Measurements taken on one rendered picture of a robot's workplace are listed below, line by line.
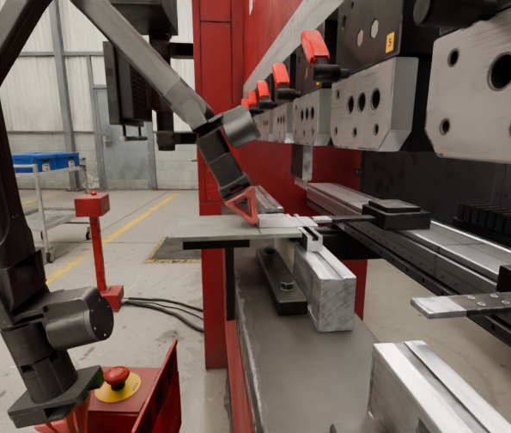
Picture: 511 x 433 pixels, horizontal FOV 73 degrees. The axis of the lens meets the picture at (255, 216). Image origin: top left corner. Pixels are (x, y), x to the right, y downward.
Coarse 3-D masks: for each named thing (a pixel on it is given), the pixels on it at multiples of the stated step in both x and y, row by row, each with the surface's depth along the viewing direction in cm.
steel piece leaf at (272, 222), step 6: (258, 216) 73; (258, 222) 72; (264, 222) 77; (270, 222) 77; (276, 222) 77; (282, 222) 77; (288, 222) 77; (294, 222) 77; (300, 222) 77; (264, 228) 72
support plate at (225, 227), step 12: (180, 216) 83; (192, 216) 83; (204, 216) 83; (216, 216) 83; (228, 216) 83; (240, 216) 83; (264, 216) 83; (276, 216) 83; (180, 228) 73; (192, 228) 73; (204, 228) 73; (216, 228) 73; (228, 228) 73; (240, 228) 73; (252, 228) 73; (276, 228) 73; (288, 228) 73; (168, 240) 66; (180, 240) 66; (192, 240) 67; (204, 240) 67; (216, 240) 67
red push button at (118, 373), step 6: (120, 366) 58; (108, 372) 57; (114, 372) 57; (120, 372) 57; (126, 372) 57; (108, 378) 56; (114, 378) 56; (120, 378) 56; (126, 378) 57; (114, 384) 56; (120, 384) 57; (114, 390) 57
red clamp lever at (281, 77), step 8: (280, 64) 61; (272, 72) 62; (280, 72) 59; (280, 80) 58; (288, 80) 59; (280, 88) 57; (288, 88) 57; (280, 96) 56; (288, 96) 57; (296, 96) 57
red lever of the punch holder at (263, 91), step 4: (260, 84) 80; (264, 84) 80; (260, 88) 78; (264, 88) 79; (260, 92) 78; (264, 92) 78; (268, 92) 78; (260, 96) 78; (264, 96) 78; (268, 96) 78; (260, 100) 78; (264, 100) 77; (260, 104) 75; (264, 104) 76; (268, 104) 76; (272, 104) 76; (276, 104) 76; (260, 108) 76; (264, 108) 76; (268, 108) 76
